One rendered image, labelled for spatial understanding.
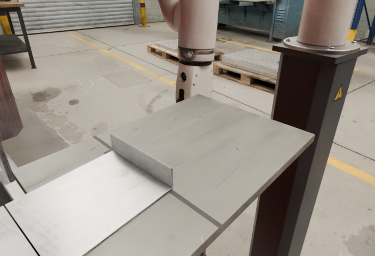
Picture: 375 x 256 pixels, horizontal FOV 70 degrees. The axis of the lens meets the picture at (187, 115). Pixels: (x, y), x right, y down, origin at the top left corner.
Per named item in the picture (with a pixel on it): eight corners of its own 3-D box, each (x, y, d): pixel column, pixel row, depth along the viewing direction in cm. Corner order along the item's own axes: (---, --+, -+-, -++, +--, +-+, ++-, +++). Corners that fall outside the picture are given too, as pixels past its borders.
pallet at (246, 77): (321, 82, 341) (323, 72, 334) (287, 98, 294) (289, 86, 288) (246, 63, 423) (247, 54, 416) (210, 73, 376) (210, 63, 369)
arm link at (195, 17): (169, 43, 62) (188, 50, 54) (171, -20, 57) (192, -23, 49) (201, 43, 66) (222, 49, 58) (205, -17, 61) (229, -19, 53)
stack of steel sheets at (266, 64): (312, 71, 336) (315, 62, 331) (285, 82, 300) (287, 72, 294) (248, 56, 405) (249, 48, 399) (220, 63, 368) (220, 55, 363)
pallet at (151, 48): (224, 59, 441) (224, 51, 434) (183, 68, 400) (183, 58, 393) (183, 47, 529) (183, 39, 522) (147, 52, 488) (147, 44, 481)
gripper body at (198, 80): (197, 62, 55) (194, 112, 59) (221, 56, 62) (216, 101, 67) (168, 56, 58) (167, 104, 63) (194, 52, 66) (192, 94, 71)
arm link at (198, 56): (201, 51, 54) (200, 66, 55) (221, 47, 61) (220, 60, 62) (168, 46, 58) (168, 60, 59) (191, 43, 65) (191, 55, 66)
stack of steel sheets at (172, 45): (216, 51, 437) (216, 47, 435) (184, 56, 406) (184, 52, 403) (182, 40, 510) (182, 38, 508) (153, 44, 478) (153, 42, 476)
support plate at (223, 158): (313, 141, 31) (315, 134, 31) (122, 333, 14) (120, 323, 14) (198, 99, 42) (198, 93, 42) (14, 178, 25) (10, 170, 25)
